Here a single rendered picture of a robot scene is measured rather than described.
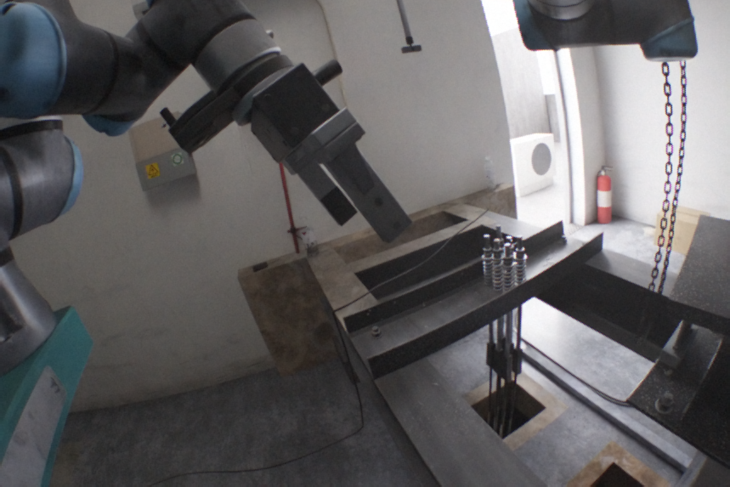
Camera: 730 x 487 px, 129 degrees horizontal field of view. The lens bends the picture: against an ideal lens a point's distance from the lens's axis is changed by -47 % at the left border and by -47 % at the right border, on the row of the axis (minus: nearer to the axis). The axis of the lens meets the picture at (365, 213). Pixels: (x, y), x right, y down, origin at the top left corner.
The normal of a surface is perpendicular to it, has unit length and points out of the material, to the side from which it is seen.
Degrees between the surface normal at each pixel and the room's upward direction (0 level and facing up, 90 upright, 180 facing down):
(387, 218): 83
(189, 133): 92
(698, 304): 0
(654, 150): 90
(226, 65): 94
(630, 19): 110
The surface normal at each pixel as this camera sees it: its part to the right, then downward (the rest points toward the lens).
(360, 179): 0.60, 0.43
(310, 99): 0.35, 0.07
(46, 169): 0.99, -0.15
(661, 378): -0.21, -0.94
